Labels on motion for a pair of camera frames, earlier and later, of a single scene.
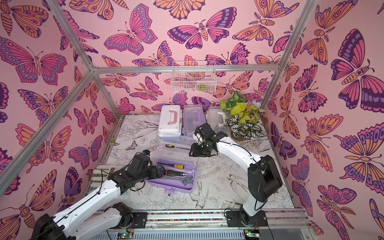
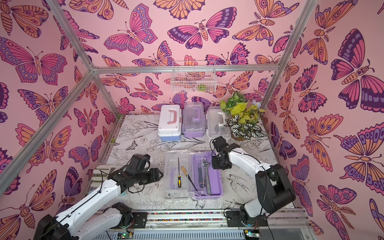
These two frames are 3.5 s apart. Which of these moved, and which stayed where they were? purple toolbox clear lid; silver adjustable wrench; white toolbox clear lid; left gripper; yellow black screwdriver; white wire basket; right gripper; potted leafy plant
Moved: silver adjustable wrench; yellow black screwdriver; right gripper
Stayed: left gripper; purple toolbox clear lid; potted leafy plant; white wire basket; white toolbox clear lid
